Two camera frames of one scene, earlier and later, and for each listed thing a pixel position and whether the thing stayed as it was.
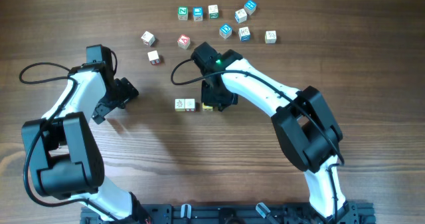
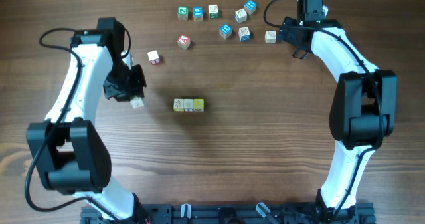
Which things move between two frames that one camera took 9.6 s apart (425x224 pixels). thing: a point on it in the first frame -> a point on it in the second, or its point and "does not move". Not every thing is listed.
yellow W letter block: (206, 108) -> (198, 105)
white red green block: (190, 105) does not move
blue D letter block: (225, 30) does not move
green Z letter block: (182, 12) does not move
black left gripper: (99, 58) -> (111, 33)
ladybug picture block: (180, 104) does not move
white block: (148, 38) -> (137, 102)
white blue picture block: (244, 34) does not move
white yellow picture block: (271, 37) does not move
